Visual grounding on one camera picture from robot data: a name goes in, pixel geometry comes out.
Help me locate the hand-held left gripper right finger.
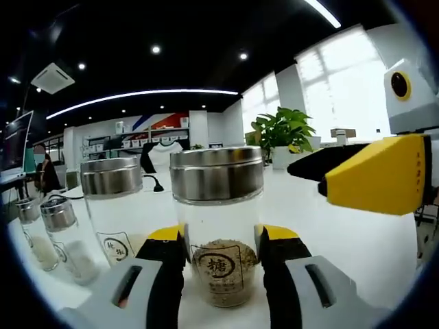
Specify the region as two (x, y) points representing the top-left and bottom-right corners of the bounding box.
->
(253, 224), (392, 329)

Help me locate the black power cable with plug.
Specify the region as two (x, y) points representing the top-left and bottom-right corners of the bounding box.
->
(142, 173), (165, 194)

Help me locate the chair with black white shirt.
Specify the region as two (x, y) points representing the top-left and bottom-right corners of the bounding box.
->
(139, 141), (185, 175)

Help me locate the long ceiling light strip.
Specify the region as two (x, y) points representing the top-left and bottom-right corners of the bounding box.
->
(45, 89), (240, 121)
(304, 0), (342, 29)

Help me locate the green potted plant white pot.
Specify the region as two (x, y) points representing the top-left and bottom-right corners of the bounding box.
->
(250, 106), (322, 171)

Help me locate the open silver laptop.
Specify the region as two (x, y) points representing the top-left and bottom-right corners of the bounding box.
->
(0, 110), (35, 183)

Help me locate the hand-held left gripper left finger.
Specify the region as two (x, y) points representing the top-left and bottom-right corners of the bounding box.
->
(58, 225), (189, 329)

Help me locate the ceiling air conditioner unit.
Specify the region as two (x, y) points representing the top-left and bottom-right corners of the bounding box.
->
(29, 62), (76, 95)

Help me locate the tall seasoning bottle pale powder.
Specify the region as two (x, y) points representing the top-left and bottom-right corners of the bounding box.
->
(80, 156), (148, 268)

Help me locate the small seasoning bottle white powder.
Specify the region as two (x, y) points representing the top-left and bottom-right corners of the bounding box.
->
(40, 199), (100, 286)
(15, 197), (59, 272)

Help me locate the tall seasoning bottle brown powder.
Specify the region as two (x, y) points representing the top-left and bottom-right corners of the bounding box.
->
(169, 145), (265, 308)

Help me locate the shelf with white bins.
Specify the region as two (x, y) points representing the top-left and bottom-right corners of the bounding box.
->
(80, 117), (191, 160)

